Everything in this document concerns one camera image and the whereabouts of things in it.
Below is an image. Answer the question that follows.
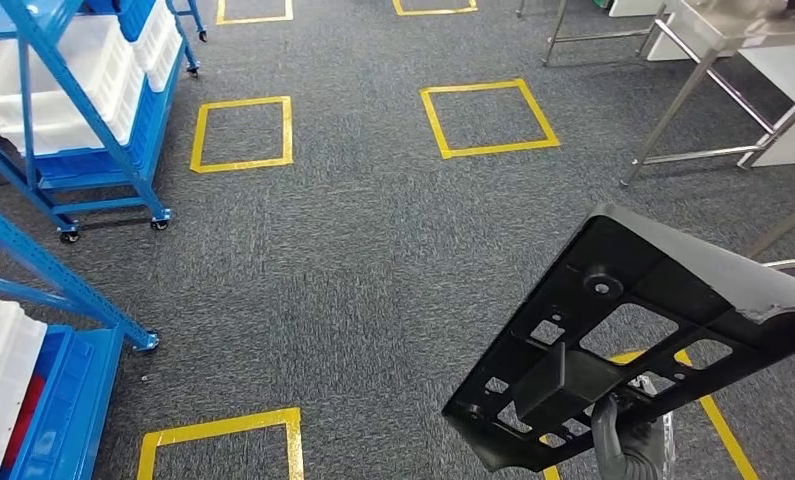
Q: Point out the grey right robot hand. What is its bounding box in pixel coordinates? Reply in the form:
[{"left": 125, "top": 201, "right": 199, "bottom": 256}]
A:
[{"left": 590, "top": 394, "right": 675, "bottom": 480}]

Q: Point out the black plastic frame part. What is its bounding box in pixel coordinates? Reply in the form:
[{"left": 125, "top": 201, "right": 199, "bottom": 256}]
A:
[{"left": 441, "top": 203, "right": 795, "bottom": 474}]

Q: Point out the blue steel shelf rack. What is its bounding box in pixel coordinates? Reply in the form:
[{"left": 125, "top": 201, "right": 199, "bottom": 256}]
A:
[
  {"left": 165, "top": 0, "right": 208, "bottom": 42},
  {"left": 0, "top": 197, "right": 161, "bottom": 480},
  {"left": 0, "top": 0, "right": 201, "bottom": 245}
]

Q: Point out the white cabinet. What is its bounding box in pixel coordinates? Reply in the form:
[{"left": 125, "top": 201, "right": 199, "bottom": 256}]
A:
[{"left": 738, "top": 40, "right": 795, "bottom": 168}]

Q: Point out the blue plastic crate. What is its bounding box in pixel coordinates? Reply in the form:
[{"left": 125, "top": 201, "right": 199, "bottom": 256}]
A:
[
  {"left": 32, "top": 74, "right": 168, "bottom": 190},
  {"left": 82, "top": 0, "right": 158, "bottom": 42},
  {"left": 0, "top": 324, "right": 125, "bottom": 480}
]

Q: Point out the red item in crate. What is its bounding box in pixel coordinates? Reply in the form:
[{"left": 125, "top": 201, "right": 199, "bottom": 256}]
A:
[{"left": 0, "top": 374, "right": 47, "bottom": 473}]

